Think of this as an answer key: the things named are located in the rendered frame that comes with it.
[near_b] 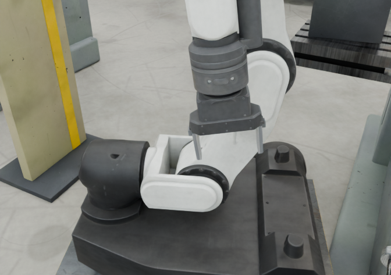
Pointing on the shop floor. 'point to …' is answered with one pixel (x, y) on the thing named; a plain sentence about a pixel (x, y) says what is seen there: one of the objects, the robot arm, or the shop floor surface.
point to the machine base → (359, 209)
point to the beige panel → (39, 91)
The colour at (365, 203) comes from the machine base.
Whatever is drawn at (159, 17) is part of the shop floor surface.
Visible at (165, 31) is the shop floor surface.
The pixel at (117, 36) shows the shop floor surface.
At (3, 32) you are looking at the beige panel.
